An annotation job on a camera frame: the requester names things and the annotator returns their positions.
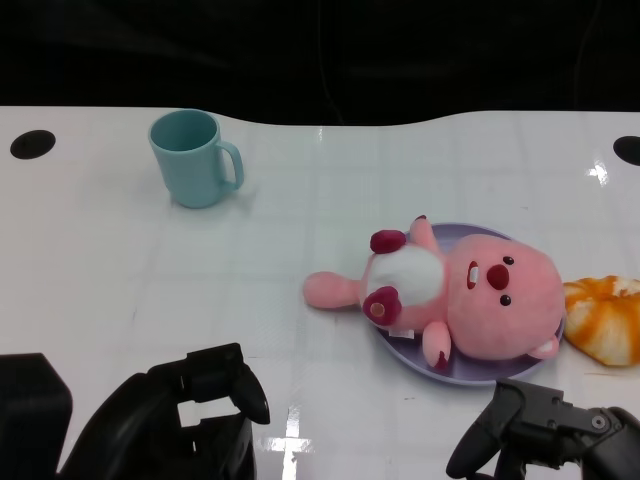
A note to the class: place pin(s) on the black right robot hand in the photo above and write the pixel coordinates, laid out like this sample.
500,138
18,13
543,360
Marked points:
545,430

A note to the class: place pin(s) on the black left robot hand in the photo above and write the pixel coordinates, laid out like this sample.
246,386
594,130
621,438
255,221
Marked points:
140,430

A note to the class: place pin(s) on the teal plastic mug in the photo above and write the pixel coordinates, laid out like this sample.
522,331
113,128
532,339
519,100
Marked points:
190,170

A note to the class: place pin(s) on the lavender plastic plate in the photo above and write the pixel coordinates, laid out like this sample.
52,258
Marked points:
405,352

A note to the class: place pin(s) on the orange and white bread toy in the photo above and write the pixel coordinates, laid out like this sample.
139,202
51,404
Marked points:
605,320

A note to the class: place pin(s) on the pink plush beaver doll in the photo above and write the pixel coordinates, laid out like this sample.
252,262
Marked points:
500,315

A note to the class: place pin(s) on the black table grommet hole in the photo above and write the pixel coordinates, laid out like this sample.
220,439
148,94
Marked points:
629,150
32,144

